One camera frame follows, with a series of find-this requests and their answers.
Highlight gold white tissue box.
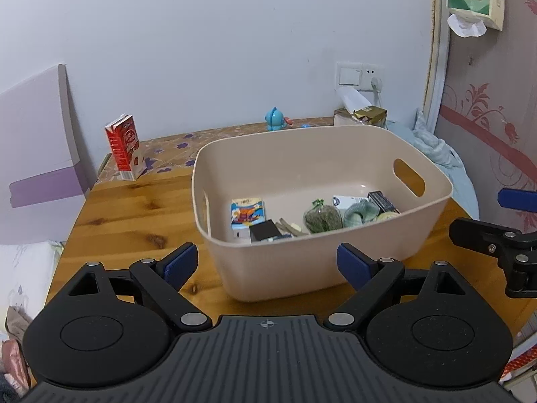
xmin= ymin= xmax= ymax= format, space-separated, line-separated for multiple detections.
xmin=333 ymin=106 xmax=388 ymax=129

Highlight floral brown table mat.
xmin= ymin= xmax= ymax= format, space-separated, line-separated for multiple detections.
xmin=94 ymin=115 xmax=336 ymax=185

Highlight red milk carton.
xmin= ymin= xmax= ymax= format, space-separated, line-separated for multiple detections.
xmin=104 ymin=113 xmax=148 ymax=182

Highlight white wall socket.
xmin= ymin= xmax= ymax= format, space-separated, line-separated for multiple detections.
xmin=360 ymin=63 xmax=384 ymax=93

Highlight small white box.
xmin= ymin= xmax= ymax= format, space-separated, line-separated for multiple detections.
xmin=333 ymin=195 xmax=370 ymax=211

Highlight white bedding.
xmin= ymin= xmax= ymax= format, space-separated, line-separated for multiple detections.
xmin=0 ymin=240 xmax=64 ymax=337

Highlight white purple board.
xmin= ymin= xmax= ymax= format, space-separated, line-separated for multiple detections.
xmin=0 ymin=64 xmax=91 ymax=246

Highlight white wall switch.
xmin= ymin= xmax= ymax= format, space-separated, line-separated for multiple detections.
xmin=336 ymin=61 xmax=362 ymax=87

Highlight green mesh bag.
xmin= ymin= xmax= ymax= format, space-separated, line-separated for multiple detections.
xmin=303 ymin=199 xmax=342 ymax=234

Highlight white plug with cable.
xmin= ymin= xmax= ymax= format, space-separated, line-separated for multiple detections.
xmin=370 ymin=76 xmax=384 ymax=107

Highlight blue toy figure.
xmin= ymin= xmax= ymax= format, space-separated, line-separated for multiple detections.
xmin=265 ymin=107 xmax=294 ymax=132

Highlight wooden hair clip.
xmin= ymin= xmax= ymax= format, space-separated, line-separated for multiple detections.
xmin=279 ymin=217 xmax=309 ymax=237

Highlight pink cloth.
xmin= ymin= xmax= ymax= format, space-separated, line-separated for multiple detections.
xmin=0 ymin=306 xmax=32 ymax=395

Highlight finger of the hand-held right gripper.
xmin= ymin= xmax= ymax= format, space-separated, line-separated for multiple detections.
xmin=449 ymin=217 xmax=537 ymax=258
xmin=498 ymin=189 xmax=537 ymax=213

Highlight cartoon print card box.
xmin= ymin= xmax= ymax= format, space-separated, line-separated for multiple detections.
xmin=231 ymin=198 xmax=266 ymax=242

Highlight light blue blanket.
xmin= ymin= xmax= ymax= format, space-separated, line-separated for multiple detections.
xmin=386 ymin=109 xmax=479 ymax=223

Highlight white paper packet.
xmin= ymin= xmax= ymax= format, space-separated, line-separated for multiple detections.
xmin=336 ymin=88 xmax=373 ymax=113

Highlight black long box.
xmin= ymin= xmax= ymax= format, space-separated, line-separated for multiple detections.
xmin=368 ymin=191 xmax=400 ymax=215

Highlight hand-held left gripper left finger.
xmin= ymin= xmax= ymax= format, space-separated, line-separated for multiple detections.
xmin=46 ymin=242 xmax=212 ymax=330

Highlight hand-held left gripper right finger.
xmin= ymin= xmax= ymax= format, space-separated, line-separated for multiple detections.
xmin=327 ymin=242 xmax=489 ymax=330

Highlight floral print headboard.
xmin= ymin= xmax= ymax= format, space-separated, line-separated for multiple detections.
xmin=422 ymin=0 xmax=537 ymax=391

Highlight beige plastic storage bin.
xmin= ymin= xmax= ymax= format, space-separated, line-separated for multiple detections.
xmin=192 ymin=125 xmax=454 ymax=302

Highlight dark brown cube box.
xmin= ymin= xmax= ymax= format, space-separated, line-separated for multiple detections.
xmin=249 ymin=220 xmax=283 ymax=243

